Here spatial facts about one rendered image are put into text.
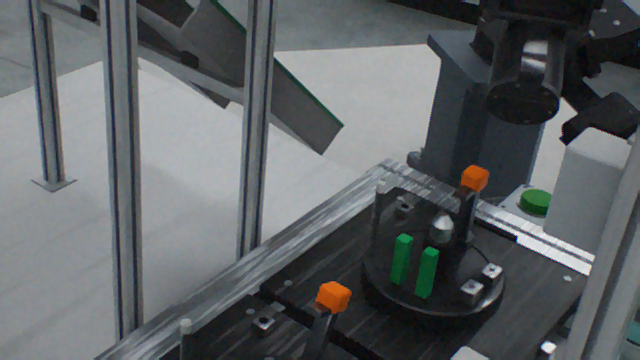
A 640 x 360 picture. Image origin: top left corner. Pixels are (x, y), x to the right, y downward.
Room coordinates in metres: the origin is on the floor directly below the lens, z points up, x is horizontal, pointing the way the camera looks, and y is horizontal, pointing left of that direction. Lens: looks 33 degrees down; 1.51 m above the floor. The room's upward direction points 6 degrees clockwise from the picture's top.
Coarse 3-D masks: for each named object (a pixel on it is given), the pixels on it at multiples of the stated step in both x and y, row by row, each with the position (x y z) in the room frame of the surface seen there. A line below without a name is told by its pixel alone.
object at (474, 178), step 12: (468, 168) 0.72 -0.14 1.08; (480, 168) 0.73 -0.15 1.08; (468, 180) 0.71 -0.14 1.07; (480, 180) 0.71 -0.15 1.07; (456, 192) 0.70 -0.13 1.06; (468, 192) 0.70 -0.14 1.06; (468, 204) 0.72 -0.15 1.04; (468, 216) 0.71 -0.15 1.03; (456, 228) 0.72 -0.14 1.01; (468, 228) 0.71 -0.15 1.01
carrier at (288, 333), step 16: (240, 304) 0.61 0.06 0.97; (256, 304) 0.62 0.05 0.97; (224, 320) 0.59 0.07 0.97; (240, 320) 0.59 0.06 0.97; (288, 320) 0.60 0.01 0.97; (192, 336) 0.57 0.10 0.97; (208, 336) 0.57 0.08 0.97; (224, 336) 0.57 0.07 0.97; (240, 336) 0.57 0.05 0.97; (256, 336) 0.57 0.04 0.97; (272, 336) 0.58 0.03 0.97; (288, 336) 0.58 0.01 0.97; (304, 336) 0.58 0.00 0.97; (176, 352) 0.54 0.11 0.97; (192, 352) 0.55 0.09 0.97; (208, 352) 0.55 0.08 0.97; (224, 352) 0.55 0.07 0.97; (240, 352) 0.55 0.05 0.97; (256, 352) 0.55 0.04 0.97; (272, 352) 0.56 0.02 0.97; (288, 352) 0.56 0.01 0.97; (336, 352) 0.57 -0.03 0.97
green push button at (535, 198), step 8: (528, 192) 0.86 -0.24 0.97; (536, 192) 0.86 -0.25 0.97; (544, 192) 0.86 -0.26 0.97; (520, 200) 0.85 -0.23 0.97; (528, 200) 0.84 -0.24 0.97; (536, 200) 0.84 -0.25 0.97; (544, 200) 0.84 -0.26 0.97; (528, 208) 0.83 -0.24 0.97; (536, 208) 0.83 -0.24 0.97; (544, 208) 0.83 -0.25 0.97
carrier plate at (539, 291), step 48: (336, 240) 0.73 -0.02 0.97; (480, 240) 0.76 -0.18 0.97; (288, 288) 0.64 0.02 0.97; (528, 288) 0.68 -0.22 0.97; (576, 288) 0.69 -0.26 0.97; (336, 336) 0.59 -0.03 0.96; (384, 336) 0.59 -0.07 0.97; (432, 336) 0.60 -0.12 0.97; (480, 336) 0.61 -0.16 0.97; (528, 336) 0.61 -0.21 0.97
